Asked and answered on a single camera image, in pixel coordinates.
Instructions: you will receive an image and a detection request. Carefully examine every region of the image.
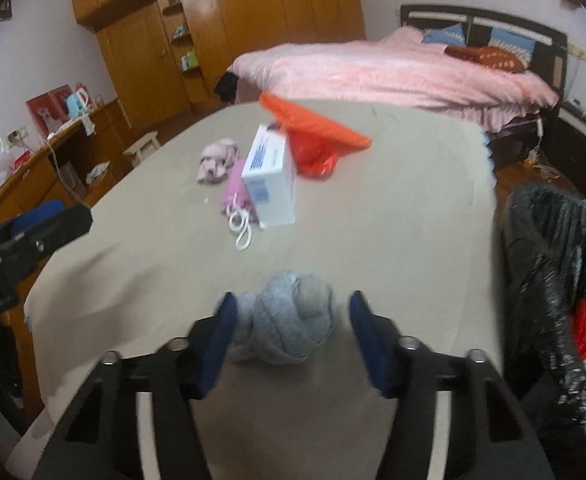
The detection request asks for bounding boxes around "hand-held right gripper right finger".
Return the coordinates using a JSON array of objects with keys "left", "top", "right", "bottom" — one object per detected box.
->
[{"left": 349, "top": 290, "right": 556, "bottom": 480}]

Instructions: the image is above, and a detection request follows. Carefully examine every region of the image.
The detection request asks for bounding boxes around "orange knitted cloth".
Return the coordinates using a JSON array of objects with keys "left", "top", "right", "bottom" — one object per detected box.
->
[{"left": 259, "top": 92, "right": 372, "bottom": 152}]

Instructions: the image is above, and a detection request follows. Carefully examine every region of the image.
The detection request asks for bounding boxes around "red picture frame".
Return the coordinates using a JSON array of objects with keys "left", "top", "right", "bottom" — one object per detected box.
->
[{"left": 26, "top": 85, "right": 74, "bottom": 136}]

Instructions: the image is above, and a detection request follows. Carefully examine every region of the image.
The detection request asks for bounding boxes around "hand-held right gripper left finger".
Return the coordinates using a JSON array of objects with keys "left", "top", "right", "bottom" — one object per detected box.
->
[{"left": 35, "top": 291, "right": 238, "bottom": 480}]

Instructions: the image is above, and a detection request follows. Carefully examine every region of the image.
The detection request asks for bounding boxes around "red garment with tag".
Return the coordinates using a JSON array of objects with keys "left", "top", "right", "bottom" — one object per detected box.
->
[{"left": 573, "top": 300, "right": 586, "bottom": 358}]

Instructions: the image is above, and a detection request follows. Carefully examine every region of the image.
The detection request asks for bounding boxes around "blue pillow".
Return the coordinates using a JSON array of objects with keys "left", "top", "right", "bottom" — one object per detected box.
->
[
  {"left": 488, "top": 27, "right": 536, "bottom": 63},
  {"left": 422, "top": 23, "right": 466, "bottom": 46}
]

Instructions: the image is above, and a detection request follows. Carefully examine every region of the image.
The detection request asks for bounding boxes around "white cardboard box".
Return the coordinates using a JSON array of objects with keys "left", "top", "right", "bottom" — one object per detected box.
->
[{"left": 241, "top": 122, "right": 298, "bottom": 228}]

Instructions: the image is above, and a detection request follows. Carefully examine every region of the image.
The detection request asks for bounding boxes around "black cloth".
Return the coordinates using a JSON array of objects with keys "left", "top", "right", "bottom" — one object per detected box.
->
[{"left": 214, "top": 71, "right": 238, "bottom": 103}]

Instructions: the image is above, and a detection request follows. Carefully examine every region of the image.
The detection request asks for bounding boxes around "pink drawstring pouch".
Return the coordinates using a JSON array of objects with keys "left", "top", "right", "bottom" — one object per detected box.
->
[{"left": 220, "top": 157, "right": 264, "bottom": 252}]

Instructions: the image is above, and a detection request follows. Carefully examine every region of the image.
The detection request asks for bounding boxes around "black lined trash bin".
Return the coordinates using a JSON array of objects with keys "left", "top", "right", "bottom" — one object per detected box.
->
[{"left": 503, "top": 182, "right": 586, "bottom": 480}]

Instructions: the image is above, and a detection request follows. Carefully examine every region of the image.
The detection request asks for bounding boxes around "blue white patterned cloth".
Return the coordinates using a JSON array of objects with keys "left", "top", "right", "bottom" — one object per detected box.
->
[{"left": 480, "top": 130, "right": 496, "bottom": 186}]

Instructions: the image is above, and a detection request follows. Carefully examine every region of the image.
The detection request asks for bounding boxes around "pink sock bundle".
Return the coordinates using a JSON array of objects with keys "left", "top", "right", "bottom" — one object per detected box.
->
[{"left": 196, "top": 140, "right": 241, "bottom": 184}]

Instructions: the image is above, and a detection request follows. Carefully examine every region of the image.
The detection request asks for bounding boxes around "white crumpled cloth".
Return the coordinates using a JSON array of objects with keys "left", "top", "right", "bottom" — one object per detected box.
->
[{"left": 85, "top": 160, "right": 111, "bottom": 183}]

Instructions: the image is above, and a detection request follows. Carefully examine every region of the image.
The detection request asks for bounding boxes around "wooden wardrobe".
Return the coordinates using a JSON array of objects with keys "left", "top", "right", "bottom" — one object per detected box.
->
[{"left": 71, "top": 0, "right": 366, "bottom": 126}]

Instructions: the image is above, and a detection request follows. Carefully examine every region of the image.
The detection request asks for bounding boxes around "grey sock ball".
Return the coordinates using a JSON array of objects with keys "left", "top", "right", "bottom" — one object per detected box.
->
[{"left": 230, "top": 270, "right": 334, "bottom": 366}]

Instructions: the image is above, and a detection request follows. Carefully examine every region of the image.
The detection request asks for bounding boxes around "wooden sideboard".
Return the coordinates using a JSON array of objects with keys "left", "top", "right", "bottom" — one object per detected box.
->
[{"left": 0, "top": 99, "right": 134, "bottom": 421}]

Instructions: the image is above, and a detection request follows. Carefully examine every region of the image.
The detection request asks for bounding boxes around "red crumpled wrapper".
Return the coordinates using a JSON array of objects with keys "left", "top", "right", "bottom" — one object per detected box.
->
[{"left": 293, "top": 130, "right": 341, "bottom": 178}]

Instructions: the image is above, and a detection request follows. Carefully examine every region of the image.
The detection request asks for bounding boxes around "white wooden stool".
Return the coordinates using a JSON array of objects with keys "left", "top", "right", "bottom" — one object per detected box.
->
[{"left": 123, "top": 131, "right": 161, "bottom": 168}]

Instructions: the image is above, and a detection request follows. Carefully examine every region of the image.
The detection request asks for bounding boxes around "brown dotted pillow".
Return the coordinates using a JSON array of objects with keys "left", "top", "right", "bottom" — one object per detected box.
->
[{"left": 445, "top": 45, "right": 528, "bottom": 73}]

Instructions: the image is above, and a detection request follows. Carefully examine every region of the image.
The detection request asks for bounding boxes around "light blue kettle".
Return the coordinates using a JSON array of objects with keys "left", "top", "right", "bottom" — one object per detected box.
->
[{"left": 68, "top": 87, "right": 94, "bottom": 116}]

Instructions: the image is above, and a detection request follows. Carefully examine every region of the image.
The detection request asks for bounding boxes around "pink duvet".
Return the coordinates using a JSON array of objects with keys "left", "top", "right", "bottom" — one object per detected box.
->
[{"left": 230, "top": 27, "right": 558, "bottom": 133}]

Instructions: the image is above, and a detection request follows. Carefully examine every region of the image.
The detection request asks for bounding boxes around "beige tablecloth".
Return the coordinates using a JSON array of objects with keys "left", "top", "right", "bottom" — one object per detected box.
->
[{"left": 23, "top": 100, "right": 498, "bottom": 480}]

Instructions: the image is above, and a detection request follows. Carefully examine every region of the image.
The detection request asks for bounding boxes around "dark nightstand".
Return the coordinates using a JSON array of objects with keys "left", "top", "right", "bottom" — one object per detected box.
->
[{"left": 543, "top": 102, "right": 586, "bottom": 186}]

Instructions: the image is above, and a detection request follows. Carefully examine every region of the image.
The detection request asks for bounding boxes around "bed with pink cover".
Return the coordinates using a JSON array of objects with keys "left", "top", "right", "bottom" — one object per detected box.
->
[{"left": 228, "top": 4, "right": 568, "bottom": 161}]

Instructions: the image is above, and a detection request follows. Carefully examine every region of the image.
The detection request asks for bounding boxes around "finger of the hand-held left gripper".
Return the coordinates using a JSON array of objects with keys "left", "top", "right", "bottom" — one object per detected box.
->
[
  {"left": 13, "top": 200, "right": 65, "bottom": 236},
  {"left": 0, "top": 205, "right": 94, "bottom": 281}
]

